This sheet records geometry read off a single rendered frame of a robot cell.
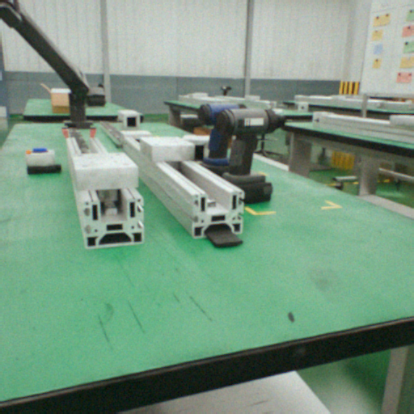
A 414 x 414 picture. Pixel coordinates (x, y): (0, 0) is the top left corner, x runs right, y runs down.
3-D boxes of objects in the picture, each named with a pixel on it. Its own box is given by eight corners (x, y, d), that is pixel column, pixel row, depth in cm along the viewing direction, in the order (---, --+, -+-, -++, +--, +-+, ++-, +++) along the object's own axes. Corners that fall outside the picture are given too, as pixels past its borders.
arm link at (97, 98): (71, 69, 150) (77, 88, 147) (103, 70, 156) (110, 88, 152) (68, 95, 160) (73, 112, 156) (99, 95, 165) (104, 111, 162)
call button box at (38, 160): (28, 169, 133) (26, 149, 132) (61, 168, 137) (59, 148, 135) (27, 175, 126) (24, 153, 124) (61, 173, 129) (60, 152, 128)
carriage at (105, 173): (73, 185, 91) (71, 154, 89) (125, 183, 95) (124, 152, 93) (78, 205, 77) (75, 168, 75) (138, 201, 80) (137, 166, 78)
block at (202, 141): (177, 162, 152) (177, 135, 150) (209, 162, 152) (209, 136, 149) (174, 166, 143) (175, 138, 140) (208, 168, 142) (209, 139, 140)
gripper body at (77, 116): (93, 127, 158) (92, 106, 156) (64, 128, 155) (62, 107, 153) (92, 125, 164) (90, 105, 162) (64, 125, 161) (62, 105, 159)
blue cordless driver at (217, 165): (194, 179, 126) (195, 103, 119) (250, 174, 135) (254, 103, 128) (205, 184, 119) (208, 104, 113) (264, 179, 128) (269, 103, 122)
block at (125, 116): (116, 128, 246) (115, 111, 244) (135, 128, 251) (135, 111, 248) (120, 131, 238) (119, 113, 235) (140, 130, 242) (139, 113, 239)
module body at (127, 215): (68, 163, 145) (65, 137, 142) (98, 162, 148) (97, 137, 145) (85, 249, 72) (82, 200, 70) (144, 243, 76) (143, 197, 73)
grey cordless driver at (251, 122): (210, 200, 105) (213, 107, 98) (276, 192, 114) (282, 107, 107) (226, 208, 98) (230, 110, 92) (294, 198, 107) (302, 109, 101)
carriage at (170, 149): (140, 161, 120) (139, 137, 118) (177, 160, 123) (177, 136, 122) (152, 173, 106) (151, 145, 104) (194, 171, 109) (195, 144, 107)
